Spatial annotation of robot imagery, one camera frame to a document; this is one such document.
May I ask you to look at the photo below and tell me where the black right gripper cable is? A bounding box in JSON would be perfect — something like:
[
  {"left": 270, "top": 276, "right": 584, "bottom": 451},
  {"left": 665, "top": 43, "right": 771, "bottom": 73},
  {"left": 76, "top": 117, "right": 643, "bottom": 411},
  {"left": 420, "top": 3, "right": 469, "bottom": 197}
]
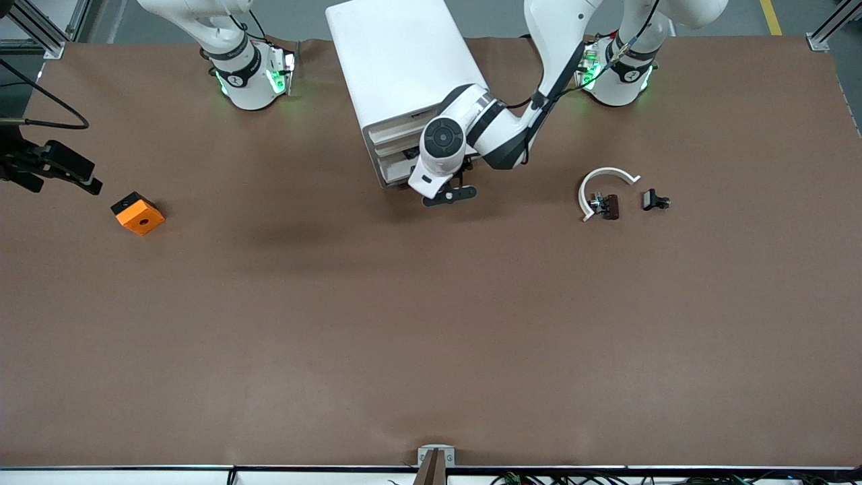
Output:
[{"left": 0, "top": 57, "right": 90, "bottom": 130}]

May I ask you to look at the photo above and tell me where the white curved plastic arc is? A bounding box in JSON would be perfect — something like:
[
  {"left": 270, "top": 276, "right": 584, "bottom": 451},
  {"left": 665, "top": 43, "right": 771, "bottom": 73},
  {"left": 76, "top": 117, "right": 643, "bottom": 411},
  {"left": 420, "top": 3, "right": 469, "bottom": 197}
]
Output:
[{"left": 578, "top": 166, "right": 642, "bottom": 223}]

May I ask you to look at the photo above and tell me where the orange button enclosure box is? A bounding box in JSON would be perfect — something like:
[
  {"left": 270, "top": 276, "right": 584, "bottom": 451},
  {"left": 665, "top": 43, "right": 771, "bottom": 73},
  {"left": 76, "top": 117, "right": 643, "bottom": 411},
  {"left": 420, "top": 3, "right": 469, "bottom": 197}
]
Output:
[{"left": 110, "top": 191, "right": 166, "bottom": 236}]

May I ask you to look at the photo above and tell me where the aluminium frame post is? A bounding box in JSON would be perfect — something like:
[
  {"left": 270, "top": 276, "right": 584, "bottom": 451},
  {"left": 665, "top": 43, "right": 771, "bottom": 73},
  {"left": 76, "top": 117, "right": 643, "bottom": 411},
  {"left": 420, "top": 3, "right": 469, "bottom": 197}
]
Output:
[
  {"left": 0, "top": 0, "right": 68, "bottom": 60},
  {"left": 807, "top": 0, "right": 862, "bottom": 53}
]

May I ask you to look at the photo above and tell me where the dark brown small component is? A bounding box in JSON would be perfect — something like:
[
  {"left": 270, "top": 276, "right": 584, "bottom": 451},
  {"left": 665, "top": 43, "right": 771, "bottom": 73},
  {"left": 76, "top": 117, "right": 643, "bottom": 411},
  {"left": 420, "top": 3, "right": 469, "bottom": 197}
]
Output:
[{"left": 590, "top": 193, "right": 620, "bottom": 221}]

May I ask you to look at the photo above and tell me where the brown table cover sheet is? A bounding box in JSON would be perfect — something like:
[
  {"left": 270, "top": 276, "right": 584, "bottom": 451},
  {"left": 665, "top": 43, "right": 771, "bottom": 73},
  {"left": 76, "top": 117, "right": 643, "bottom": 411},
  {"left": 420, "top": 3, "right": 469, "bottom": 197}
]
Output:
[{"left": 0, "top": 35, "right": 862, "bottom": 467}]

